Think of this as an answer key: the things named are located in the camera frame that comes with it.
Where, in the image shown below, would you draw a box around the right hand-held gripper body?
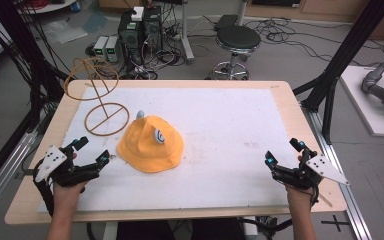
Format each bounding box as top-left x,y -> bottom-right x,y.
270,148 -> 351,192

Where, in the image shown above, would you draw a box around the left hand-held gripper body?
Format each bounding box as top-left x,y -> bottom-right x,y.
34,143 -> 101,188

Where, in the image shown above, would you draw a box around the yellow bucket hat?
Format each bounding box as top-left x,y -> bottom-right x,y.
116,109 -> 185,174

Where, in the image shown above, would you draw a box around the wire hat stand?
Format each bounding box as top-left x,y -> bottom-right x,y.
63,57 -> 131,137

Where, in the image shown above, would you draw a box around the person's right hand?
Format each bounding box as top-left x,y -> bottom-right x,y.
285,155 -> 315,214

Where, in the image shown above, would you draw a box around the person's left hand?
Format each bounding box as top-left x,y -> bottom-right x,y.
52,151 -> 89,215

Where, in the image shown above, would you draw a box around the wooden table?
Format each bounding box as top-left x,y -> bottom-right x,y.
4,79 -> 348,226

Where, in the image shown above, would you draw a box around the thin wooden stick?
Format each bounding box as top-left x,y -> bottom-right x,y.
317,192 -> 334,208

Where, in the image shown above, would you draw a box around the white table mat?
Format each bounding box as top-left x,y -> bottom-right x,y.
37,86 -> 300,214

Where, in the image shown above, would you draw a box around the white floor board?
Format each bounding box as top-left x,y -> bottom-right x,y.
339,64 -> 384,139

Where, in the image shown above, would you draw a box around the grey power supply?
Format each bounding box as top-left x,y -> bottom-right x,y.
92,35 -> 110,60
105,35 -> 121,63

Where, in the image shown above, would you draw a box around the clear plastic sheet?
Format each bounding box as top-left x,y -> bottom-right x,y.
42,19 -> 89,45

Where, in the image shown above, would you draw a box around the black computer tower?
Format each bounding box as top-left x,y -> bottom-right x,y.
142,5 -> 164,54
117,9 -> 145,66

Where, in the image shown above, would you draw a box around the black round stool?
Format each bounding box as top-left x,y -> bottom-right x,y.
211,25 -> 263,81

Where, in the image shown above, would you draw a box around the white round table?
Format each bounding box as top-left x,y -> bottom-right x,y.
17,0 -> 78,15

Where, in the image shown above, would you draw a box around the white box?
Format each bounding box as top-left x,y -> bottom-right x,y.
130,6 -> 145,22

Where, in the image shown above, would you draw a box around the grey desk leg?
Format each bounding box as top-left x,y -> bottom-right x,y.
179,0 -> 196,65

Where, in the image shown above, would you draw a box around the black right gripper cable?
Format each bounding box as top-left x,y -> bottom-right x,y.
309,185 -> 321,212

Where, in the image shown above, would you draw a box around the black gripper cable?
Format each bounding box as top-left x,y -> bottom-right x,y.
309,185 -> 321,212
32,158 -> 56,218

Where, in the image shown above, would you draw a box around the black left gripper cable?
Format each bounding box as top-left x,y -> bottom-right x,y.
32,158 -> 56,218

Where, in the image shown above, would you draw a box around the aluminium rail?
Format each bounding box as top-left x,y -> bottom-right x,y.
300,105 -> 374,240
0,129 -> 38,222

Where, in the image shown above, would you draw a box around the black frame post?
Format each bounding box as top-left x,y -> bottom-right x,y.
0,0 -> 68,111
292,0 -> 384,145

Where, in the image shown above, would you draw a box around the black floor cables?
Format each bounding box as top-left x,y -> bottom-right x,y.
246,16 -> 384,69

